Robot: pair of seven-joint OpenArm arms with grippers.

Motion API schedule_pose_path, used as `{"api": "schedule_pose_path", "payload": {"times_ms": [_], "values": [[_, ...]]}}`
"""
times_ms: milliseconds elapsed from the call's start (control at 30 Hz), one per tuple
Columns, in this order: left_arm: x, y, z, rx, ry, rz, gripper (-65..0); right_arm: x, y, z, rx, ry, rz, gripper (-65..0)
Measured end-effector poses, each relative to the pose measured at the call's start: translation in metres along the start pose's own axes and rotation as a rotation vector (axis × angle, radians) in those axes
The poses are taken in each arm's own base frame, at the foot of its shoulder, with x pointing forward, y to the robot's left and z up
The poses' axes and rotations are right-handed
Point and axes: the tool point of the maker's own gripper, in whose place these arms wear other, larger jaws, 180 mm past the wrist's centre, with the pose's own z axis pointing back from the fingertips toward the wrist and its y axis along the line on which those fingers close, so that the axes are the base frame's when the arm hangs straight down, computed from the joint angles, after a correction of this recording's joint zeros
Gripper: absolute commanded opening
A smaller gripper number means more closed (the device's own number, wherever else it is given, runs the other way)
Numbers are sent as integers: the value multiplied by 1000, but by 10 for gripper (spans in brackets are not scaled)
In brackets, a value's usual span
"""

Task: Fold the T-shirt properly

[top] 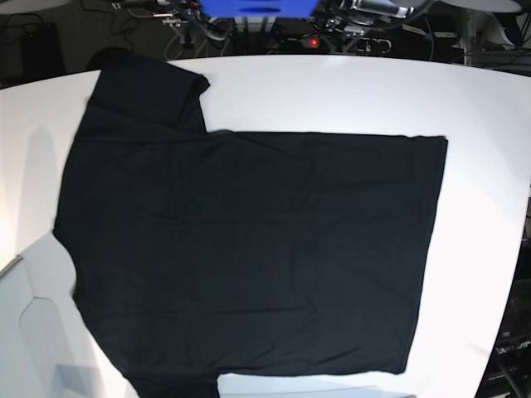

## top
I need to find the black T-shirt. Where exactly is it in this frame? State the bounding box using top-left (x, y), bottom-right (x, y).
top-left (53, 49), bottom-right (448, 397)

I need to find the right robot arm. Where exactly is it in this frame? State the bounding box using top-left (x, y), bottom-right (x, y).
top-left (110, 0), bottom-right (202, 27)

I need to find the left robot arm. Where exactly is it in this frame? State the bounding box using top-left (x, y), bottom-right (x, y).
top-left (324, 1), bottom-right (417, 36)

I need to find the black power strip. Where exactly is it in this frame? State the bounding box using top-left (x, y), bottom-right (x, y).
top-left (266, 36), bottom-right (392, 56)

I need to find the blue box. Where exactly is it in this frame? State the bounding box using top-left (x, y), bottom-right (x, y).
top-left (199, 0), bottom-right (319, 18)

